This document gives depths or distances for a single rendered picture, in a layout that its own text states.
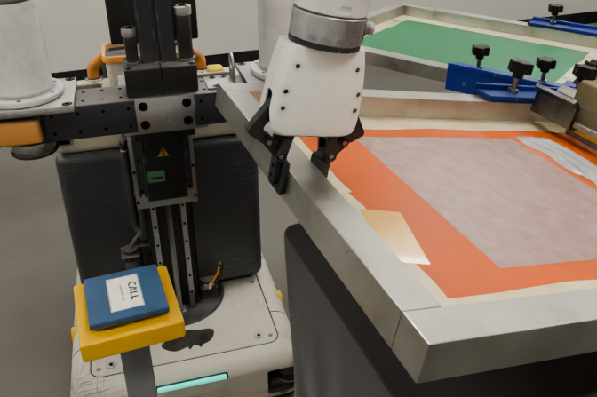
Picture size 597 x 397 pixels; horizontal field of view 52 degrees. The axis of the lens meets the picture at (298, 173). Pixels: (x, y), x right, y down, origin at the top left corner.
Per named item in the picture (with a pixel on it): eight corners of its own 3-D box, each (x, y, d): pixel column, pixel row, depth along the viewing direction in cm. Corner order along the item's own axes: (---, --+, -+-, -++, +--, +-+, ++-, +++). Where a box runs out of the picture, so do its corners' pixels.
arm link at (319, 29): (358, 6, 66) (353, 32, 67) (282, -2, 62) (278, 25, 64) (392, 24, 60) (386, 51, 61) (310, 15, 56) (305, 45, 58)
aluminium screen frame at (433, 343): (416, 385, 45) (429, 344, 43) (214, 105, 92) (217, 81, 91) (941, 289, 76) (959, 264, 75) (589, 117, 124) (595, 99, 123)
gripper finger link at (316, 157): (341, 130, 70) (330, 181, 73) (315, 129, 69) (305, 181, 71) (353, 140, 67) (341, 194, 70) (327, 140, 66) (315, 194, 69)
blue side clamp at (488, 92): (481, 128, 109) (492, 91, 106) (464, 117, 113) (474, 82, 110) (600, 131, 121) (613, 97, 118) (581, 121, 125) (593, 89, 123)
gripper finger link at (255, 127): (300, 72, 64) (316, 116, 67) (234, 105, 62) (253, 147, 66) (305, 75, 63) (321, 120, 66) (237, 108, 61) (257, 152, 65)
